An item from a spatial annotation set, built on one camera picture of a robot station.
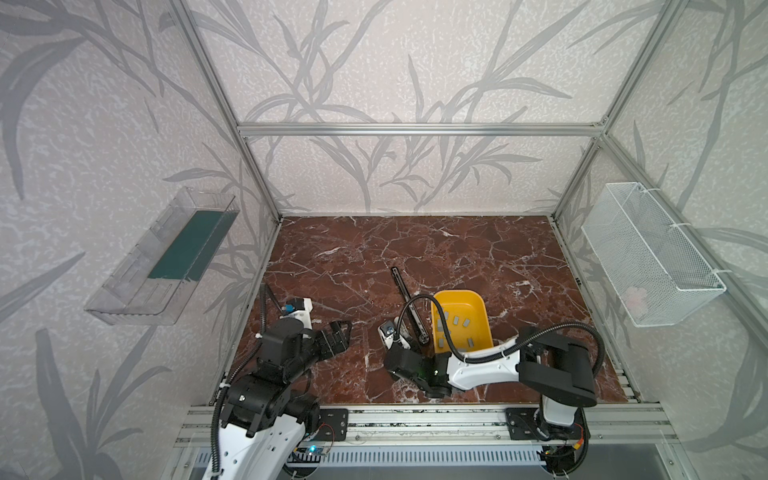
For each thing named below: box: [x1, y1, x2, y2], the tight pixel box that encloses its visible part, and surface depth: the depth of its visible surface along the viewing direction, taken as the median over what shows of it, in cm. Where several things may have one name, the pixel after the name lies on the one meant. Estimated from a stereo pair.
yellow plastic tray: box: [431, 290, 493, 353], surface depth 93 cm
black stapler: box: [391, 266, 430, 344], surface depth 93 cm
